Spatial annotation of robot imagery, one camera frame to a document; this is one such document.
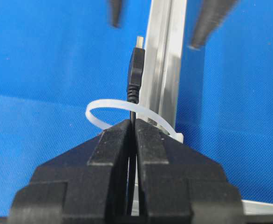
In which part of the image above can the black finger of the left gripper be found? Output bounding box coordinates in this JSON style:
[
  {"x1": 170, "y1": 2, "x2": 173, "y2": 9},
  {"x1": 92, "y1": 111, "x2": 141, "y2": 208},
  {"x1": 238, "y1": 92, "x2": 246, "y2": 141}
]
[
  {"x1": 189, "y1": 0, "x2": 238, "y2": 49},
  {"x1": 108, "y1": 0, "x2": 125, "y2": 28}
]

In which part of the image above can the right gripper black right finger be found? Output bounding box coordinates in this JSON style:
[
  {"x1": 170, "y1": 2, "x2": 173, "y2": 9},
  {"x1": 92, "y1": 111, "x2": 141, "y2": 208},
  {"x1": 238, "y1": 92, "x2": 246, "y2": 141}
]
[{"x1": 135, "y1": 119, "x2": 245, "y2": 224}]

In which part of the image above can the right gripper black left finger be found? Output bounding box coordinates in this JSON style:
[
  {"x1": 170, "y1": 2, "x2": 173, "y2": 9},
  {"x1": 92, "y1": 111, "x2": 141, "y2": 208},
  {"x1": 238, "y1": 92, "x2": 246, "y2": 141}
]
[{"x1": 8, "y1": 119, "x2": 131, "y2": 224}]

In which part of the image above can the white zip tie loop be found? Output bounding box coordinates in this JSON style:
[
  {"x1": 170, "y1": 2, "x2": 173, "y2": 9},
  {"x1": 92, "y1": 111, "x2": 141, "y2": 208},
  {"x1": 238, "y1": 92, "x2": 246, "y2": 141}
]
[{"x1": 85, "y1": 99, "x2": 184, "y2": 143}]

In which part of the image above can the aluminium extrusion frame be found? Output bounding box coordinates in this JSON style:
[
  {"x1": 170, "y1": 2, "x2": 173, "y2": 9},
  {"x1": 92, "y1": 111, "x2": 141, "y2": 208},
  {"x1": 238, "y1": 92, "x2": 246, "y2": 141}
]
[{"x1": 140, "y1": 0, "x2": 273, "y2": 215}]

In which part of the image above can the black usb wire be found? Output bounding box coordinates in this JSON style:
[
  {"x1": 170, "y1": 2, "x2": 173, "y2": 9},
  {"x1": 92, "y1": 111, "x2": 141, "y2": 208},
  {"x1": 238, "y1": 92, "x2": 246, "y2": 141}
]
[{"x1": 126, "y1": 35, "x2": 146, "y2": 217}]

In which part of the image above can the blue table cloth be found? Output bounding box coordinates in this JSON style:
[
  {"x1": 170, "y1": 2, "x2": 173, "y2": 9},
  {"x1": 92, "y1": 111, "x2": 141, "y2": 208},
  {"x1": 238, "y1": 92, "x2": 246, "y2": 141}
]
[{"x1": 0, "y1": 0, "x2": 273, "y2": 217}]

